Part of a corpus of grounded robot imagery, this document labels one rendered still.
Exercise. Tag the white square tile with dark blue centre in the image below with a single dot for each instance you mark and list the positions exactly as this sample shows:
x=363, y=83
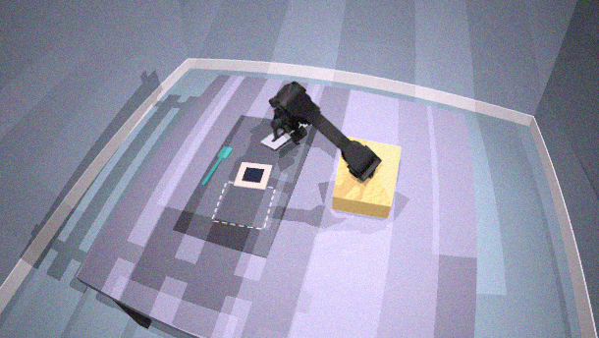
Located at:
x=252, y=175

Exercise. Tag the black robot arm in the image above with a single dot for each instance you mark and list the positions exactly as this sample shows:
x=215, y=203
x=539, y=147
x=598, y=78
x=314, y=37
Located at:
x=361, y=160

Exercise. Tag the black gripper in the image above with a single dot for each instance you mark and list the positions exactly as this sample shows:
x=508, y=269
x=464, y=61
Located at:
x=291, y=123

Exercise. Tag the turquoise small trowel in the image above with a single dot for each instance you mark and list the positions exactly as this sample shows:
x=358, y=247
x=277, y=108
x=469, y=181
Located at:
x=222, y=154

